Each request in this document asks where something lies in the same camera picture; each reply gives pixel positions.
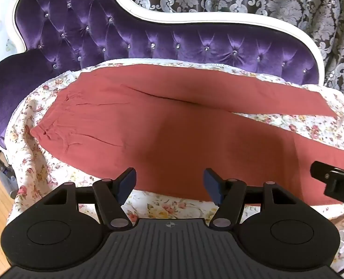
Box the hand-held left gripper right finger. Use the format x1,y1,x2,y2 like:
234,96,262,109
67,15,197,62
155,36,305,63
203,168,302,229

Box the red grey stick vacuum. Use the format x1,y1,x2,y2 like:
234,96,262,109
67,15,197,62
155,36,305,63
0,148,19,199

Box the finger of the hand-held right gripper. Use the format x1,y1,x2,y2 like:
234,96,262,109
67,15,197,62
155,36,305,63
311,160,339,187

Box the grey damask curtain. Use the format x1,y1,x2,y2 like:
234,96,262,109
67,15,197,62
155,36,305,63
120,0,344,105

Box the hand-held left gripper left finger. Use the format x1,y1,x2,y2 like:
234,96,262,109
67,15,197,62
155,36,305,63
40,167,137,230

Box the purple tufted sofa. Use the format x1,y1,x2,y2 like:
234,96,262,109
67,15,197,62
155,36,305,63
0,0,325,149

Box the floral quilted blanket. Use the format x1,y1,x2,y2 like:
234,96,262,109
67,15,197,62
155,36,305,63
5,59,344,276

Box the terracotta red pants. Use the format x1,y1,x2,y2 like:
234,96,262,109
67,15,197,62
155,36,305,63
29,67,344,210

